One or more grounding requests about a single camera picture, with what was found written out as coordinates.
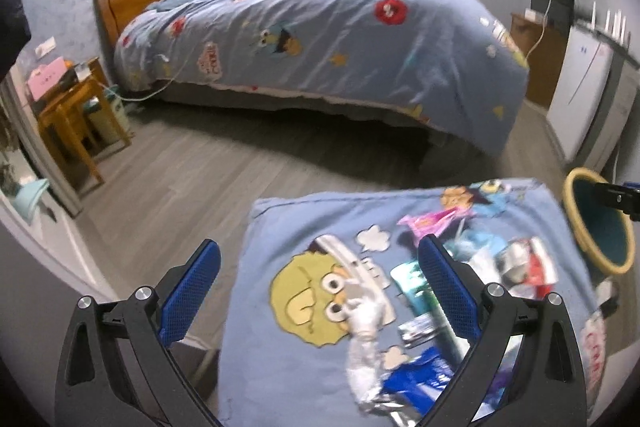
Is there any white air purifier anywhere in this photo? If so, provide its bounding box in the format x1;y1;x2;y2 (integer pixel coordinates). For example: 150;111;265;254
547;25;639;172

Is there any wooden tv cabinet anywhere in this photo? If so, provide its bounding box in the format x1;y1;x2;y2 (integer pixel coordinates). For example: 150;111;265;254
511;13;567;109

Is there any red white paper bag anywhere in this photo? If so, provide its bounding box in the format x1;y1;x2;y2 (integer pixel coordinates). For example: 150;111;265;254
496;236;559;300

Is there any wooden stool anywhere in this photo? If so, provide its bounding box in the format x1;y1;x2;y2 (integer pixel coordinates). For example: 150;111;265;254
38;76;131;185

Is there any pink snack wrapper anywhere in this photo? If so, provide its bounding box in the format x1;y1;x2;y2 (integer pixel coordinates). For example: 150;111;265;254
397;207;474;246

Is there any pink box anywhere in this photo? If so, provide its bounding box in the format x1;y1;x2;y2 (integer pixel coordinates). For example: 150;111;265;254
27;57;68;102

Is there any white wifi router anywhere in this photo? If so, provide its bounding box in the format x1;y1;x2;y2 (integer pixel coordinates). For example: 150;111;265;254
588;1;628;46

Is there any blue cartoon bed duvet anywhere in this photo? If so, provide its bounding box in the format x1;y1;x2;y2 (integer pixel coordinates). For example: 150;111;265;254
114;0;528;156

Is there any small green white bin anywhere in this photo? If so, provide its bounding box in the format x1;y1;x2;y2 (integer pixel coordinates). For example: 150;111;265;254
81;84;132;145

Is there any green white tissue pack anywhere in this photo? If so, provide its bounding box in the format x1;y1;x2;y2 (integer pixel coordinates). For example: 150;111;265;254
390;261;434;317

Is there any light blue mask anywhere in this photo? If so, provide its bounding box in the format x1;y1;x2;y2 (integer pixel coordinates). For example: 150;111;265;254
445;229;506;261

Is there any white charging cable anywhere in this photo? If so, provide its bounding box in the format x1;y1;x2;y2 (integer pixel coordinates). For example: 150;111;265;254
96;51;202;104

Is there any blue foil snack bag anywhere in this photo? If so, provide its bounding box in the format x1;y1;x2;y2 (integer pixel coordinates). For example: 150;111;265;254
382;347;454;416

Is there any wooden bedside table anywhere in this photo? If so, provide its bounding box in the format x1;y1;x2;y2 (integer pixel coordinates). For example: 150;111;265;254
27;57;102;116

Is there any yellow teal trash bin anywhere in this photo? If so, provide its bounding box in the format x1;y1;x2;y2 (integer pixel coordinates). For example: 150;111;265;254
562;167;636;277

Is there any blue cartoon cushion cover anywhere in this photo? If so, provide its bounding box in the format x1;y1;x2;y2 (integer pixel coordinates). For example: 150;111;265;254
218;179;605;426

